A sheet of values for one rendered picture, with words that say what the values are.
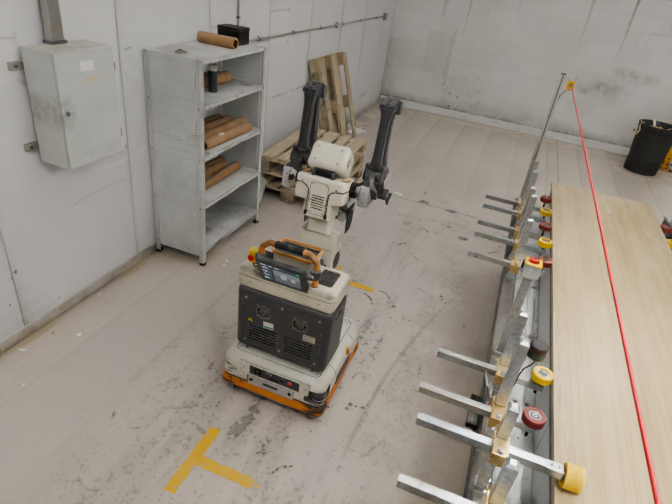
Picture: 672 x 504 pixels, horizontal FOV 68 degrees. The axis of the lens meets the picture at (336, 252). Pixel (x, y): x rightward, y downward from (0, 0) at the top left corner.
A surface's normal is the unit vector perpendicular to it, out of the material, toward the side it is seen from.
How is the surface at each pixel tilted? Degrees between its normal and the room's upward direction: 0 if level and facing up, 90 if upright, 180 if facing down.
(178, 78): 90
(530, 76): 90
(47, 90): 90
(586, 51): 90
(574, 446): 0
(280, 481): 0
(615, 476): 0
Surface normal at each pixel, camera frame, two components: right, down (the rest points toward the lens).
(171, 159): -0.36, 0.44
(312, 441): 0.12, -0.85
